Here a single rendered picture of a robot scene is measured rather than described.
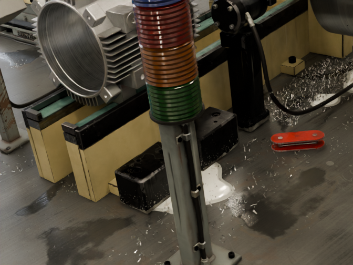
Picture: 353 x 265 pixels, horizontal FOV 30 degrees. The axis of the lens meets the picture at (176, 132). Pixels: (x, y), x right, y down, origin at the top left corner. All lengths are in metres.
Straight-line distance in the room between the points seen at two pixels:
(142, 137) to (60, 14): 0.24
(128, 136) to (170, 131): 0.30
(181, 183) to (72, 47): 0.41
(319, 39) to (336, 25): 0.28
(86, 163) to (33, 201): 0.13
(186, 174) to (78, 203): 0.30
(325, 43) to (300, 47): 0.05
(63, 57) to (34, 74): 0.44
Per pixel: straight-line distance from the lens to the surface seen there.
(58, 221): 1.02
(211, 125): 1.06
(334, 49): 1.40
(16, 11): 1.18
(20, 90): 1.47
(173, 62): 0.70
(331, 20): 1.12
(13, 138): 1.26
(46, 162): 1.09
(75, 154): 1.01
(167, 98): 0.71
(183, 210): 0.81
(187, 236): 0.83
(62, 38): 1.11
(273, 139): 1.09
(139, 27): 0.69
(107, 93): 0.99
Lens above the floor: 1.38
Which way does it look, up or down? 30 degrees down
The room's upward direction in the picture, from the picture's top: 9 degrees counter-clockwise
